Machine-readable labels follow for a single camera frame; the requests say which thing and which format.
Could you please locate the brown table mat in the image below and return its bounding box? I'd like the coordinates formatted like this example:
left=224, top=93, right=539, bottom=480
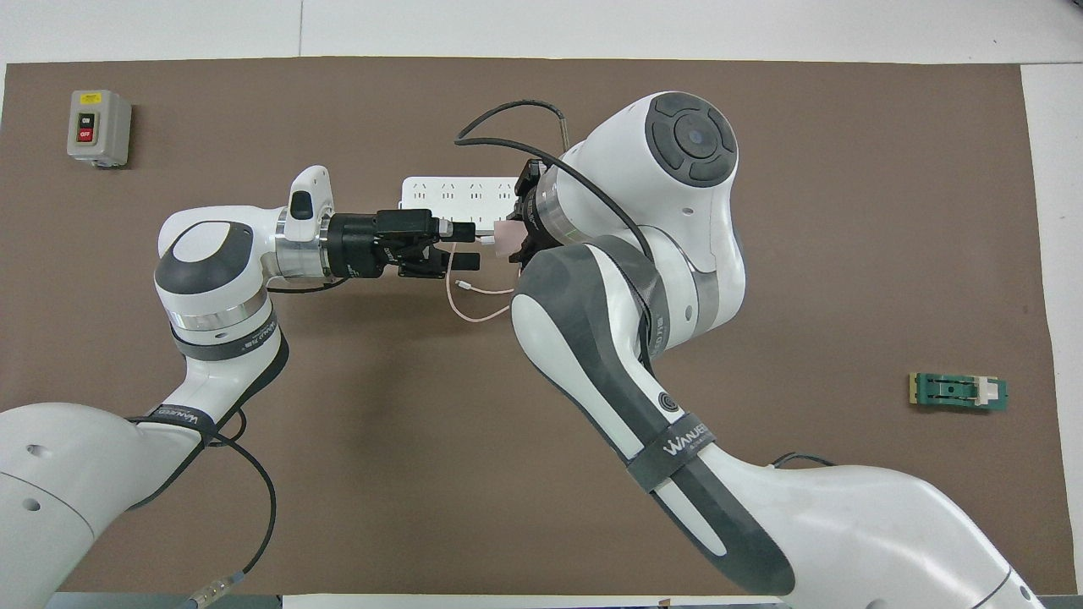
left=0, top=56, right=1077, bottom=597

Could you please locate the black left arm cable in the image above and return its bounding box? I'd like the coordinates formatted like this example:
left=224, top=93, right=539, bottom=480
left=127, top=275, right=349, bottom=609

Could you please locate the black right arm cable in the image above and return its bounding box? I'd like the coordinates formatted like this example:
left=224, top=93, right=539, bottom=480
left=455, top=100, right=834, bottom=470

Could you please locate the pink charging cable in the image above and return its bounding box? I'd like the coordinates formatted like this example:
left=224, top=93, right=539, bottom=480
left=446, top=235, right=517, bottom=325

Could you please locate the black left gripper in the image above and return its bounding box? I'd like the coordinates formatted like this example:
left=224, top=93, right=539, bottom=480
left=328, top=210, right=441, bottom=278

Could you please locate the white power strip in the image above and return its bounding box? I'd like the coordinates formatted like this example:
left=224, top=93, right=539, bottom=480
left=399, top=176, right=521, bottom=236

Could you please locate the grey on-off switch box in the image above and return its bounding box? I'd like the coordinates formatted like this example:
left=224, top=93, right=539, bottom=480
left=67, top=90, right=133, bottom=169

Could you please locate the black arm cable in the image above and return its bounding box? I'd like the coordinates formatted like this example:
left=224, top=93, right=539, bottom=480
left=455, top=100, right=834, bottom=470
left=127, top=275, right=349, bottom=609

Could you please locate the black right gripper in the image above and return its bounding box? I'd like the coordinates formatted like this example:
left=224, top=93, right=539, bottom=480
left=399, top=159, right=559, bottom=277

